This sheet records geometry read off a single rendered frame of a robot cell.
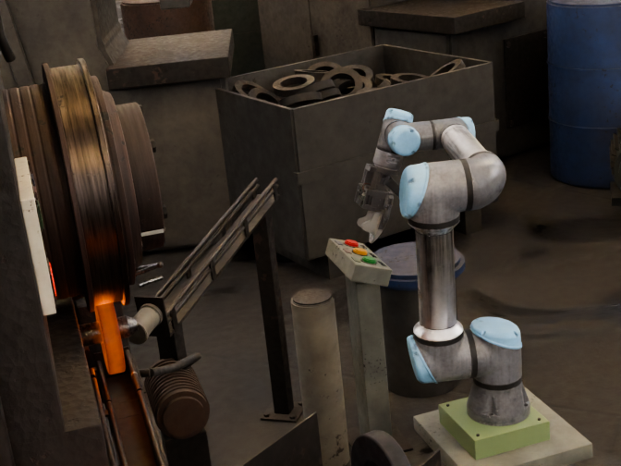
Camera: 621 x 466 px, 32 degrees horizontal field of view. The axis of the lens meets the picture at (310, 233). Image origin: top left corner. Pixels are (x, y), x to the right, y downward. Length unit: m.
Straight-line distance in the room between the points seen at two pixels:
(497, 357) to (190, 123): 2.52
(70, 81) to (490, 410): 1.27
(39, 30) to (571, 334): 2.51
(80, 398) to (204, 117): 3.05
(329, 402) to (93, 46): 2.24
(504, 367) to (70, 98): 1.21
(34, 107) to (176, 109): 2.82
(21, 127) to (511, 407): 1.32
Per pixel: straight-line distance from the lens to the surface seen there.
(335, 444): 3.09
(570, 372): 3.60
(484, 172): 2.36
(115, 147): 1.88
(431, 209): 2.34
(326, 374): 2.98
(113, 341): 2.09
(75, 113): 1.88
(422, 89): 4.48
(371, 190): 2.83
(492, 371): 2.55
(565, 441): 2.65
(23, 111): 1.93
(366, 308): 3.00
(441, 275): 2.42
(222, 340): 4.00
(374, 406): 3.14
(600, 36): 5.16
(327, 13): 6.17
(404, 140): 2.70
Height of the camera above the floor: 1.67
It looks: 20 degrees down
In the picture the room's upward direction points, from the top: 6 degrees counter-clockwise
